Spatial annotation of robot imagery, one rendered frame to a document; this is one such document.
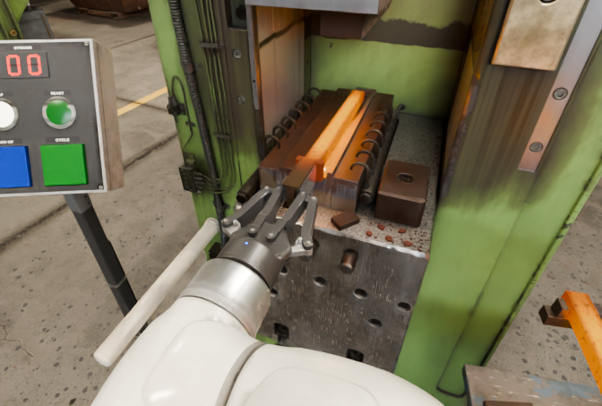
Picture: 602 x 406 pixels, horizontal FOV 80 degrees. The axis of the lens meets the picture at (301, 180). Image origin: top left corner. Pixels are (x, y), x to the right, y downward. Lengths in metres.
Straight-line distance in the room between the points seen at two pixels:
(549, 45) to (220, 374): 0.61
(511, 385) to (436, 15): 0.82
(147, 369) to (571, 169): 0.73
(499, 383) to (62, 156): 0.91
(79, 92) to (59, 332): 1.28
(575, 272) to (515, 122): 1.54
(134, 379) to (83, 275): 1.72
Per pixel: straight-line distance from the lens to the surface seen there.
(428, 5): 1.02
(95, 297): 1.93
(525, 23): 0.66
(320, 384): 0.28
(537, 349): 1.83
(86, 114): 0.77
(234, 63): 0.82
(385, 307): 0.78
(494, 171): 0.78
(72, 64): 0.79
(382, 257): 0.67
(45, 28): 5.94
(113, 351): 0.93
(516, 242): 0.91
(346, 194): 0.68
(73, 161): 0.78
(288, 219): 0.48
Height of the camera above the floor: 1.37
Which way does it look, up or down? 36 degrees down
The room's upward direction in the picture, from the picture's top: straight up
